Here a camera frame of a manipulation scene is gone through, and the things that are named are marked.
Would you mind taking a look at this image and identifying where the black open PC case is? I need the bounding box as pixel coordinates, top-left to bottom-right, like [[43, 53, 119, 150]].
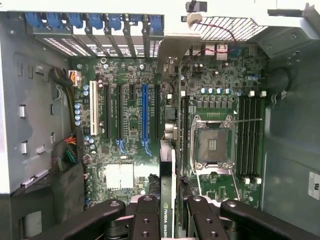
[[0, 0, 320, 240]]

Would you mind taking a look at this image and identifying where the black sleeved power cable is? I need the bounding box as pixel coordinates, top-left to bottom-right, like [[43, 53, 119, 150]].
[[49, 66, 75, 88]]

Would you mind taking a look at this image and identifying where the CPU socket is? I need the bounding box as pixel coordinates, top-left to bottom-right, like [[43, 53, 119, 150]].
[[191, 114, 236, 173]]

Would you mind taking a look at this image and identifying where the black cable loop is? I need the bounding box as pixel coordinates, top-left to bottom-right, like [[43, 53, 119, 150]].
[[264, 66, 293, 94]]

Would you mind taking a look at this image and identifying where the white power connector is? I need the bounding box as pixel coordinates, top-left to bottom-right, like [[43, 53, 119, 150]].
[[67, 69, 82, 87]]

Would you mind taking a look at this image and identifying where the blue expansion slot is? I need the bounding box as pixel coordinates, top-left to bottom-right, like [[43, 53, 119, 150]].
[[141, 84, 149, 148]]

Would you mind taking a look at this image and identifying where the thin metal locking lever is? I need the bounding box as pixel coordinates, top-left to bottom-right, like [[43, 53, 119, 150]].
[[231, 118, 263, 124]]

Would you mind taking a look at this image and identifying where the silver chipset heatsink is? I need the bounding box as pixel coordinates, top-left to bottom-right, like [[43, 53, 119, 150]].
[[106, 163, 135, 191]]

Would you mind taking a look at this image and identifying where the thin red wire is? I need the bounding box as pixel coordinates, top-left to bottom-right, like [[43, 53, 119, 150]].
[[188, 21, 237, 61]]

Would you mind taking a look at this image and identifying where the yellow black wire bundle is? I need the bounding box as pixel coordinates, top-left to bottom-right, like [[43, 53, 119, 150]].
[[65, 84, 76, 133]]

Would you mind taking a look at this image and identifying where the long black expansion slot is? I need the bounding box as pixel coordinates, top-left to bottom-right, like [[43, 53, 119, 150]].
[[116, 83, 124, 140], [153, 84, 161, 140], [104, 83, 112, 140]]

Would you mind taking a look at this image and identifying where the white expansion slot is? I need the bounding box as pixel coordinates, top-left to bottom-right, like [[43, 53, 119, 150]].
[[89, 80, 99, 136]]

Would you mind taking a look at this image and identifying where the multicoloured wire bundle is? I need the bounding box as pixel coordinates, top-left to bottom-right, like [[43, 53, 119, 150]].
[[51, 133, 79, 173]]

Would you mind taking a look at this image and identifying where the green motherboard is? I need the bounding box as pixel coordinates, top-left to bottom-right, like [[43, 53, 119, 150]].
[[69, 44, 268, 208]]

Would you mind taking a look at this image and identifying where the black RAM slot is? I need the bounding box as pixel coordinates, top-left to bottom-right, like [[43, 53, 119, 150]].
[[242, 91, 251, 185], [254, 90, 266, 185], [236, 96, 245, 180], [185, 96, 191, 176], [180, 91, 187, 176], [248, 90, 256, 180]]

